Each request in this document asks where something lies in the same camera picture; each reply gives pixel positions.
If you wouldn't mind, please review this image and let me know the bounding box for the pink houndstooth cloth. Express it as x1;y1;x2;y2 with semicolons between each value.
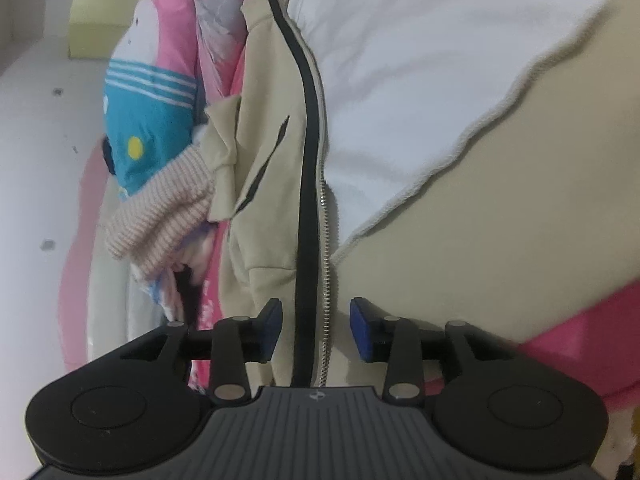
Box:
105;145;217;278

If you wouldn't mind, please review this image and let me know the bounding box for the blue pink cartoon pillow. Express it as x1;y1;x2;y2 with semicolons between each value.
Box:
102;0;211;198

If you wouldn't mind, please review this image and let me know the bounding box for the white blue patterned cloth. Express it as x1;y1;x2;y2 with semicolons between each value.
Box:
135;255;183;322

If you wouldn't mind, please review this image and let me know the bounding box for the pink white headboard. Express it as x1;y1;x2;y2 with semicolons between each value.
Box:
57;135;176;391

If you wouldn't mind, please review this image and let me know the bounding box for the pink floral blanket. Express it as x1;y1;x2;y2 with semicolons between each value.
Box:
187;200;640;426

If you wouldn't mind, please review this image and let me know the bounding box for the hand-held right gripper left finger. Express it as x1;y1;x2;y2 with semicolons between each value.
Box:
119;297;284;406

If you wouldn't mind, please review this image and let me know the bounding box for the yellow-green cabinet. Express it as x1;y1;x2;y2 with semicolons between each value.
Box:
67;0;153;61

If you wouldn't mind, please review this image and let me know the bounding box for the pink grey floral quilt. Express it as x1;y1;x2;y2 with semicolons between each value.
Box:
187;0;306;106

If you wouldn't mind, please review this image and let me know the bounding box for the beige zip jacket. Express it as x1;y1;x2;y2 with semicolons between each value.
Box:
205;0;640;391

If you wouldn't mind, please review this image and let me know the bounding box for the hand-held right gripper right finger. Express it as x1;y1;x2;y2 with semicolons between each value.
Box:
349;297;506;404

